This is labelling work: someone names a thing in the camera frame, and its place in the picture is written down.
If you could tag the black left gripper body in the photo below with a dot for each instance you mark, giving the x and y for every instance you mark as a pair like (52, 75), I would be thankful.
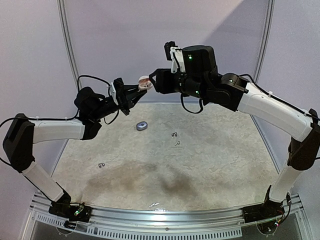
(117, 91)

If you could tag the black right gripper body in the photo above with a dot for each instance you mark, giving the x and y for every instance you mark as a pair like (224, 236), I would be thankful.
(161, 81)

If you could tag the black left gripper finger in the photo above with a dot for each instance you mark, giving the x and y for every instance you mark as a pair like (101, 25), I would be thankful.
(133, 97)
(128, 88)

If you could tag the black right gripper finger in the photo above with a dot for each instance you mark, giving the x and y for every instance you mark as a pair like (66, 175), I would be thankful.
(154, 84)
(153, 74)

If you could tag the pink white earbud charging case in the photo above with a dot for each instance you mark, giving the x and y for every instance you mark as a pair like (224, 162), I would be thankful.
(144, 83)

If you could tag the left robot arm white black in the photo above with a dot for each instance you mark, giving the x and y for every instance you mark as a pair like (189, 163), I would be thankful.
(24, 132)

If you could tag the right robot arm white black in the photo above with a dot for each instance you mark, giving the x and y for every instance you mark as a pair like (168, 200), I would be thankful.
(194, 73)

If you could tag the blue-grey earbud charging case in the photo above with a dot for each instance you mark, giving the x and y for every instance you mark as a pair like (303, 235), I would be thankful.
(141, 126)

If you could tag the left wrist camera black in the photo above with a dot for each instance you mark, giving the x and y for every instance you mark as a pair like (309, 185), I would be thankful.
(116, 90)

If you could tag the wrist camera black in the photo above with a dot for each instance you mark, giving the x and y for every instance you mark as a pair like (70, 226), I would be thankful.
(116, 90)
(175, 55)

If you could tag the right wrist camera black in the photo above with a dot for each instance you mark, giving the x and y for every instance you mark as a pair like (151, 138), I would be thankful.
(175, 55)

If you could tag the aluminium front rail base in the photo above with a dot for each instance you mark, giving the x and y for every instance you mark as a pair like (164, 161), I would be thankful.
(124, 224)

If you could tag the aluminium corner post right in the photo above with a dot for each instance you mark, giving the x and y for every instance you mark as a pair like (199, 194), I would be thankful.
(264, 39)

